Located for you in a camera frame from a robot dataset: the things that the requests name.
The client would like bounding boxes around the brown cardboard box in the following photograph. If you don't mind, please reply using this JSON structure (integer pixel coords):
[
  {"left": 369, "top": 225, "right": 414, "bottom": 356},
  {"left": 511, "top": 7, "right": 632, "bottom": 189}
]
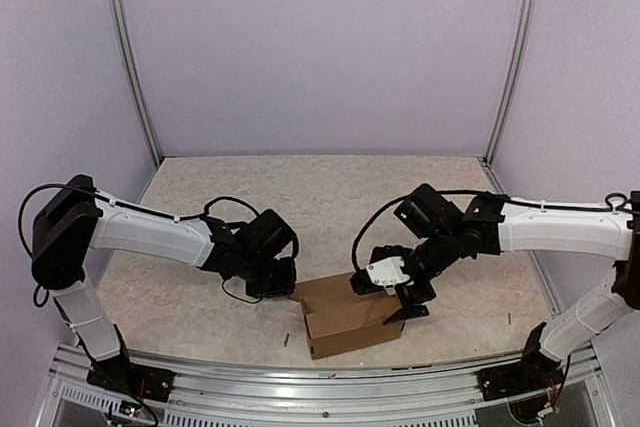
[{"left": 290, "top": 273, "right": 405, "bottom": 360}]

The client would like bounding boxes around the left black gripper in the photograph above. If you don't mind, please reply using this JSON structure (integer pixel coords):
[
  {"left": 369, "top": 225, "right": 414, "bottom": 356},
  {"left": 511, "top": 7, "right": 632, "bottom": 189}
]
[{"left": 239, "top": 252, "right": 296, "bottom": 299}]

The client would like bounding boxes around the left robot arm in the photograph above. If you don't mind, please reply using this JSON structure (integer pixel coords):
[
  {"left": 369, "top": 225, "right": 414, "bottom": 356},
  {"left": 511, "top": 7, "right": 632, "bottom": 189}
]
[{"left": 28, "top": 175, "right": 299, "bottom": 392}]

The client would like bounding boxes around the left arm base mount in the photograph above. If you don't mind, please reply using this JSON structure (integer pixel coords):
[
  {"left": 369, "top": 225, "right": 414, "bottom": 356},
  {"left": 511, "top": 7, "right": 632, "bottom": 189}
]
[{"left": 87, "top": 364, "right": 175, "bottom": 403}]

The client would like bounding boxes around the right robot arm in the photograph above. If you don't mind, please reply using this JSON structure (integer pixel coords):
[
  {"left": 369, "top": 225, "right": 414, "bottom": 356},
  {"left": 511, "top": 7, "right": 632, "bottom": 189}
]
[{"left": 366, "top": 184, "right": 639, "bottom": 391}]

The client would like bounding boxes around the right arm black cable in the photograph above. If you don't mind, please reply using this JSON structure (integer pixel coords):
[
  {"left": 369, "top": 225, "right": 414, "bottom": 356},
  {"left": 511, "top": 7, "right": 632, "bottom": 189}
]
[{"left": 351, "top": 189, "right": 640, "bottom": 278}]

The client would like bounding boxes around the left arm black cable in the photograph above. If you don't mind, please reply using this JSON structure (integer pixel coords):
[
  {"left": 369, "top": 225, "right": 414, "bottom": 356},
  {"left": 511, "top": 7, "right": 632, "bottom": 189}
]
[{"left": 17, "top": 184, "right": 301, "bottom": 306}]

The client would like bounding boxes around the right aluminium frame post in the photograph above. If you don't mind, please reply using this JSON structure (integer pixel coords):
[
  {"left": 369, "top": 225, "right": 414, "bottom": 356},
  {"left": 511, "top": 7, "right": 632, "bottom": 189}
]
[{"left": 482, "top": 0, "right": 536, "bottom": 170}]

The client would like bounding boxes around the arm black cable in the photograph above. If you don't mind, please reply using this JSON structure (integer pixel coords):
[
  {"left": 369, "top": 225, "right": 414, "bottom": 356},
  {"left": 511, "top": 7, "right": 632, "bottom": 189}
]
[
  {"left": 17, "top": 184, "right": 301, "bottom": 306},
  {"left": 351, "top": 189, "right": 640, "bottom": 278}
]

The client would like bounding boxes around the aluminium frame post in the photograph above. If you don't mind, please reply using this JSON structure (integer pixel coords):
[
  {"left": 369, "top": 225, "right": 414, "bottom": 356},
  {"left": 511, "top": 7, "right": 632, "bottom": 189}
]
[
  {"left": 109, "top": 0, "right": 164, "bottom": 169},
  {"left": 482, "top": 0, "right": 536, "bottom": 170}
]

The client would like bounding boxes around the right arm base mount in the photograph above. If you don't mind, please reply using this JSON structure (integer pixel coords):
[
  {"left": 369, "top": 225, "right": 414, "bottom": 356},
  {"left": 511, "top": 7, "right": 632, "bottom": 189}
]
[{"left": 476, "top": 360, "right": 564, "bottom": 401}]

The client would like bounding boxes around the front aluminium rail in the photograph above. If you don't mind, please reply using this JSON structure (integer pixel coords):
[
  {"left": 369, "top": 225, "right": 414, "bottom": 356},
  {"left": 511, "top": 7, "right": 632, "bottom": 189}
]
[{"left": 27, "top": 344, "right": 622, "bottom": 426}]

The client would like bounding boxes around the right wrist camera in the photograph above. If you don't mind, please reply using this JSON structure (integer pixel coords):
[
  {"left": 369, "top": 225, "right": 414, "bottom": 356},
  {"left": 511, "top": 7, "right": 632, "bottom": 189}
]
[{"left": 349, "top": 245, "right": 411, "bottom": 295}]

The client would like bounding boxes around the left aluminium frame post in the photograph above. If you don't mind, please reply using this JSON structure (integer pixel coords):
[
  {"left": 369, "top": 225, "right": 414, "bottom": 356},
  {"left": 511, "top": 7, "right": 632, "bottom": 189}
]
[{"left": 109, "top": 0, "right": 164, "bottom": 169}]

